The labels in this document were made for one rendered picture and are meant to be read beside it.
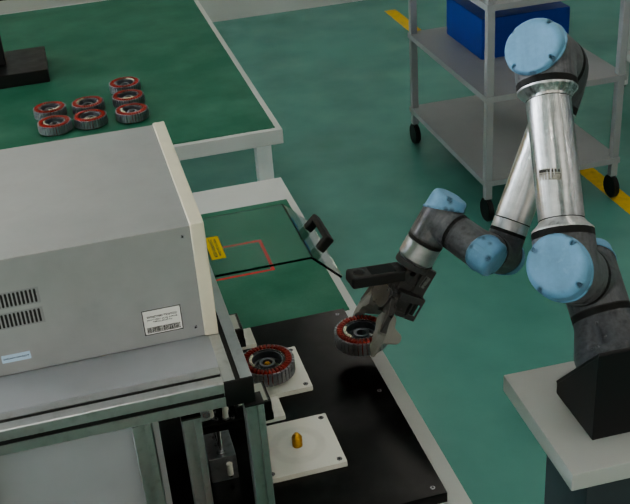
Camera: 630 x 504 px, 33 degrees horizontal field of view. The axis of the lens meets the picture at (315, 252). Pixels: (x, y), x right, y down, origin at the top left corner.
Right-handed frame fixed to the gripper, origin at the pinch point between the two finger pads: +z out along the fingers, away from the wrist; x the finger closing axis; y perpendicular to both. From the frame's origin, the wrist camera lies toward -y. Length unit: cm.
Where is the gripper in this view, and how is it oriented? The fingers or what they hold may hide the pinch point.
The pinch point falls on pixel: (359, 337)
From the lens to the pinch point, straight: 218.1
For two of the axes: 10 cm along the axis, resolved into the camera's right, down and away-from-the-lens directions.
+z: -4.5, 8.4, 3.1
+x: -2.6, -4.5, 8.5
